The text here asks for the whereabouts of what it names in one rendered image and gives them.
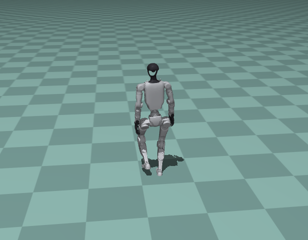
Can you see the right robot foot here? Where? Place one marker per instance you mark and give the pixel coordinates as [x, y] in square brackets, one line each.
[159, 173]

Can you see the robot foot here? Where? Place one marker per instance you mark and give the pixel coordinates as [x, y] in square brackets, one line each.
[146, 166]
[159, 173]

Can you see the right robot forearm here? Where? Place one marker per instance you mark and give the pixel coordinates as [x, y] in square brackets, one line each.
[171, 108]

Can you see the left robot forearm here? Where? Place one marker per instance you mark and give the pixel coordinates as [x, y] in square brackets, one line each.
[137, 113]

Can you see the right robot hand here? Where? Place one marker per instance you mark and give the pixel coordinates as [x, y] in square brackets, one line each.
[172, 119]

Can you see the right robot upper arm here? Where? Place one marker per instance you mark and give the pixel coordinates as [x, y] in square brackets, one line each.
[169, 92]

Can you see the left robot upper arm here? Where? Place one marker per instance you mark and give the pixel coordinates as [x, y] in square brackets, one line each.
[139, 88]

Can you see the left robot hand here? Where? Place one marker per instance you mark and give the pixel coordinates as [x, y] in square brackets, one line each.
[136, 126]

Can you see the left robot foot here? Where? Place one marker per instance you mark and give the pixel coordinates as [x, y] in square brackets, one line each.
[146, 166]

